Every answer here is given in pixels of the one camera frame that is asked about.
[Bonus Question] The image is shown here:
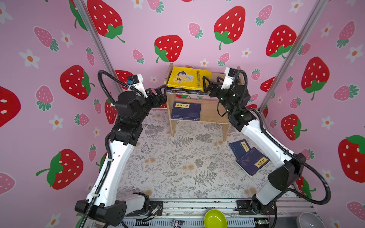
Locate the black book yellow title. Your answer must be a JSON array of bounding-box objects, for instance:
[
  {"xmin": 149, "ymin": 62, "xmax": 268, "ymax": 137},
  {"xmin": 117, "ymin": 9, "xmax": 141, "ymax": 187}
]
[{"xmin": 166, "ymin": 87, "xmax": 207, "ymax": 96}]

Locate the yellow cartoon cover book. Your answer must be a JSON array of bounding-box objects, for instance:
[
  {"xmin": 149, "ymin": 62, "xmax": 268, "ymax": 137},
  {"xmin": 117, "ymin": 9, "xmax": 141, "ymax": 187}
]
[{"xmin": 167, "ymin": 66, "xmax": 212, "ymax": 91}]

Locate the green bowl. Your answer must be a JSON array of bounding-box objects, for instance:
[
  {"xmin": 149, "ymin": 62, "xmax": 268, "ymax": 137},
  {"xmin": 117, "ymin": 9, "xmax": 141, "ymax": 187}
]
[{"xmin": 203, "ymin": 209, "xmax": 228, "ymax": 228}]

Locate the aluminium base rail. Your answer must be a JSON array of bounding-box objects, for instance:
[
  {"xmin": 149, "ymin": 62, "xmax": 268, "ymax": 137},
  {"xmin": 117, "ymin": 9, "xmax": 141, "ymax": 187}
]
[{"xmin": 117, "ymin": 198, "xmax": 316, "ymax": 228}]

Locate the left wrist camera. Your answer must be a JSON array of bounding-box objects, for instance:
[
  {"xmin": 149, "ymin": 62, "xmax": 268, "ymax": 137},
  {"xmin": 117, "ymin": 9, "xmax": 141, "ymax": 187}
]
[{"xmin": 127, "ymin": 74, "xmax": 148, "ymax": 98}]

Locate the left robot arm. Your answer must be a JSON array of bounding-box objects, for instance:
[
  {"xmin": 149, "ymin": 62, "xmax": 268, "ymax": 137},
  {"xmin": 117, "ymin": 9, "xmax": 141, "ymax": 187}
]
[{"xmin": 75, "ymin": 70, "xmax": 167, "ymax": 228}]

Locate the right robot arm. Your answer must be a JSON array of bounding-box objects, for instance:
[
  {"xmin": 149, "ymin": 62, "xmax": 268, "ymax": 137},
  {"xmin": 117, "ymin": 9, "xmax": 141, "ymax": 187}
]
[{"xmin": 202, "ymin": 67, "xmax": 331, "ymax": 214}]

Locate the blue book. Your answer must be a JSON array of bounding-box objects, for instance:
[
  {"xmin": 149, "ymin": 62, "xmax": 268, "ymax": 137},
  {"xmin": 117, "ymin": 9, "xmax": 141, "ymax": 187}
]
[
  {"xmin": 236, "ymin": 147, "xmax": 271, "ymax": 178},
  {"xmin": 229, "ymin": 139, "xmax": 251, "ymax": 159},
  {"xmin": 171, "ymin": 102, "xmax": 201, "ymax": 121}
]

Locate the grey bowl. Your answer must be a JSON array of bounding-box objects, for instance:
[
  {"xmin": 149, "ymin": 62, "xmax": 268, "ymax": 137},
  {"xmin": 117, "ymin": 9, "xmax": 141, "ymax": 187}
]
[{"xmin": 296, "ymin": 212, "xmax": 326, "ymax": 228}]

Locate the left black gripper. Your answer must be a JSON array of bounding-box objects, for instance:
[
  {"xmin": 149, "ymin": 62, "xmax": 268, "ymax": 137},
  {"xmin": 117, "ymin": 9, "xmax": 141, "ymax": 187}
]
[{"xmin": 132, "ymin": 86, "xmax": 164, "ymax": 130}]

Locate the wooden two-tier shelf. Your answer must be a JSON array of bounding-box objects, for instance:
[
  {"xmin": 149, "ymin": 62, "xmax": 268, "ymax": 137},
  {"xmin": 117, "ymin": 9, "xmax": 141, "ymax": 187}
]
[{"xmin": 163, "ymin": 63, "xmax": 246, "ymax": 142}]

